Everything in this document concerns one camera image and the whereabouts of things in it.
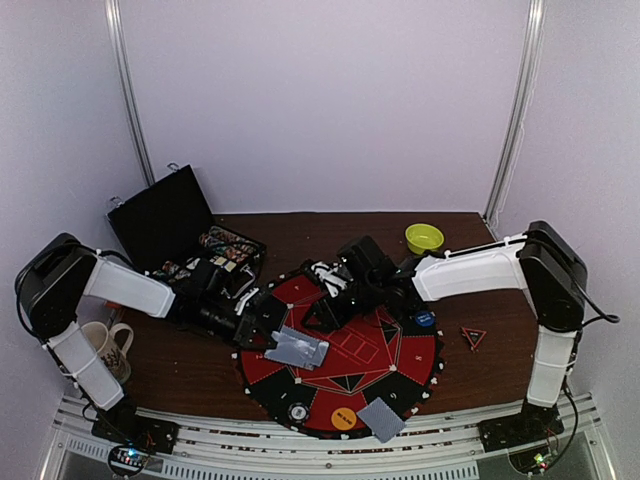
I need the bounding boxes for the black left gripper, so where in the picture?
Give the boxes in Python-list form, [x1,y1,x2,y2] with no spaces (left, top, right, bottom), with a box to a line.
[196,297,277,349]

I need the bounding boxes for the blue small blind button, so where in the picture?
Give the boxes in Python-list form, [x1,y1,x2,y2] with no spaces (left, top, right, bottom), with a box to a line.
[414,311,435,328]

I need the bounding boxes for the grey playing card deck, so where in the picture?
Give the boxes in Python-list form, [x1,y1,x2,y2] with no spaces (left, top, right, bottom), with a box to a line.
[264,326,330,371]

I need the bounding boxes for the orange big blind button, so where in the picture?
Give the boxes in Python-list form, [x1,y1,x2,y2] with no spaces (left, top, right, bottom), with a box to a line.
[330,407,358,431]

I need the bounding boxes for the black poker chip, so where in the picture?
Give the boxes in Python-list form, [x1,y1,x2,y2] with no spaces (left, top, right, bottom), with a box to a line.
[287,402,310,424]

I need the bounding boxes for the dealt blue-backed playing cards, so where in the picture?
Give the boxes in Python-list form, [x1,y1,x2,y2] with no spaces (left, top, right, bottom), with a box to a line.
[356,398,405,443]

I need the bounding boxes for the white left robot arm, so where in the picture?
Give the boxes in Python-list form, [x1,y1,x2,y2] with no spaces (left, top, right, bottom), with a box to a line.
[14,233,275,444]

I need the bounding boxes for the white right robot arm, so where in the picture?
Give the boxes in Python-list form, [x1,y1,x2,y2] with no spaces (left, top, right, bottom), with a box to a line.
[302,221,588,442]

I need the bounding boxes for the top row poker chips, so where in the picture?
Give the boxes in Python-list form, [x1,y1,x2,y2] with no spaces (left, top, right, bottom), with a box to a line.
[199,225,266,263]

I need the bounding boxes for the green plastic bowl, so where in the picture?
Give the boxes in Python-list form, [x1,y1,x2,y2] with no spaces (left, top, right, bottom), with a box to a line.
[405,223,445,255]

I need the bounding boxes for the round red black poker mat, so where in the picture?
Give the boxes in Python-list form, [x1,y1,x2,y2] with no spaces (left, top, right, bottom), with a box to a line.
[230,264,447,441]

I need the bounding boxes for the black poker chip case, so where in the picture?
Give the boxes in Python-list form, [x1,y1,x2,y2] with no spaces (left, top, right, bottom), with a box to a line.
[107,165,266,287]

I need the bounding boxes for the white ceramic mug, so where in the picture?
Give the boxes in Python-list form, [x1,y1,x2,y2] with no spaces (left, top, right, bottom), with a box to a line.
[81,321,134,385]

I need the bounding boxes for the red black triangle token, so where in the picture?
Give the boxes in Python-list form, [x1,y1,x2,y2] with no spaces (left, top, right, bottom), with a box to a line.
[460,327,487,352]

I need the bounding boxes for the aluminium front rail frame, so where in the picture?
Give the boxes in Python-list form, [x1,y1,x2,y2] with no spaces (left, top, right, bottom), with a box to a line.
[39,392,616,480]

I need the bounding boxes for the right aluminium corner post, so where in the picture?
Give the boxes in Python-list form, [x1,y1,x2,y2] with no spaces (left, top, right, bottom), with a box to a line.
[483,0,546,232]

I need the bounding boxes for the aluminium corner post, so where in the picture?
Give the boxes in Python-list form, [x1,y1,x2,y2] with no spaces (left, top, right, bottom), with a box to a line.
[483,0,546,232]
[105,0,156,187]

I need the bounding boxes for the left aluminium corner post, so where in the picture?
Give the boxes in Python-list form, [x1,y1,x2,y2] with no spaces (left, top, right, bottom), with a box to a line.
[105,0,156,187]

